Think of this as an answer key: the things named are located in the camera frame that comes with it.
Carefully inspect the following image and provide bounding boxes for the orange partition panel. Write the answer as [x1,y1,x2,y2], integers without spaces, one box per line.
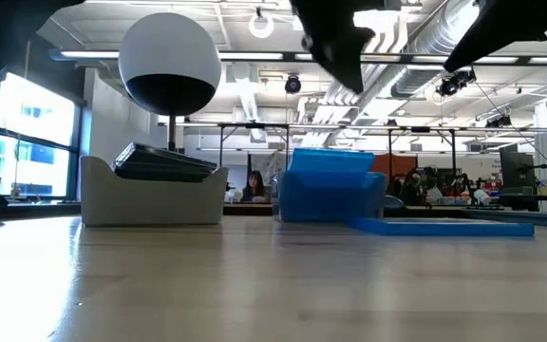
[370,153,419,180]

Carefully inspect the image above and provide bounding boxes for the black monitor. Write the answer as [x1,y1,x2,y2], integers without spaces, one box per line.
[500,150,537,190]

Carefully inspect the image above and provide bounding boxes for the clear plastic bin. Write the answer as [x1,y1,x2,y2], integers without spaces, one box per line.
[273,170,391,224]

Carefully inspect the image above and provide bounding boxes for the person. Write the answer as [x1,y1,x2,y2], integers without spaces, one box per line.
[240,170,271,203]

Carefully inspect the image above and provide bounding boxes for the white and black dome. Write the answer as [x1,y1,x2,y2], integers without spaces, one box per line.
[118,12,222,117]

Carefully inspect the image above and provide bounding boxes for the dark dome pole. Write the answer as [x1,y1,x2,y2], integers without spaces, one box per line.
[167,115,178,152]

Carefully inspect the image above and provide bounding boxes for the background workbench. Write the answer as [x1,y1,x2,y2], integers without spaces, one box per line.
[223,202,275,217]

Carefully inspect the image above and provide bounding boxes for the beige plastic bin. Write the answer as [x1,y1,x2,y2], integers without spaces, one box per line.
[80,155,230,227]

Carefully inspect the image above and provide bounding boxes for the large glass window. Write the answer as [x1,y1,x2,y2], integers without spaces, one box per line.
[0,70,84,200]

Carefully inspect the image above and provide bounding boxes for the black ceiling camera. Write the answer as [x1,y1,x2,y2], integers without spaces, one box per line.
[284,74,303,95]

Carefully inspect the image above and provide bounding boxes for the white ring light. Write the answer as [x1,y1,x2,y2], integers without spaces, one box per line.
[248,11,275,40]

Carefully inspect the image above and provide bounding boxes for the overhead frame bar with lights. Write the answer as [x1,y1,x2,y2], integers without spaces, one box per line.
[49,48,547,67]

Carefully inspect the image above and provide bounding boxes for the silver ventilation duct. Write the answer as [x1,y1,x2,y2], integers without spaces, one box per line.
[389,0,486,99]

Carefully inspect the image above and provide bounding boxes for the black overhead camera rig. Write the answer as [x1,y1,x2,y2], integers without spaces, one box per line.
[436,67,478,98]

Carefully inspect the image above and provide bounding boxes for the black frame stand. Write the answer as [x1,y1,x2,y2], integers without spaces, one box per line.
[217,122,292,171]
[387,125,459,180]

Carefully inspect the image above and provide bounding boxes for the dark blue rail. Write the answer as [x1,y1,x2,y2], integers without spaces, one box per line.
[462,207,547,229]

